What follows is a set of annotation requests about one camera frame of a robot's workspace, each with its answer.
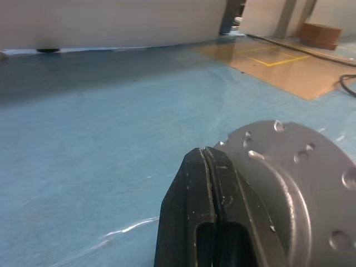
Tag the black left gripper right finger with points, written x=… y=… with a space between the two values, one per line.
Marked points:
x=239 y=222

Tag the grey metal brake disc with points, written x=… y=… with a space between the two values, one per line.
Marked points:
x=320 y=194

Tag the brown cardboard box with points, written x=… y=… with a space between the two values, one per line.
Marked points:
x=320 y=34

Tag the black round foot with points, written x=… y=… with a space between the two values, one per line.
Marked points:
x=48 y=50

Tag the dark grey post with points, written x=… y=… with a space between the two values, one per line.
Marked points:
x=229 y=16

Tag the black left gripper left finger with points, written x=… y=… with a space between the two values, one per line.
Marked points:
x=186 y=200

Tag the blue table mat plastic film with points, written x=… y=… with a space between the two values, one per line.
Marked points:
x=83 y=167

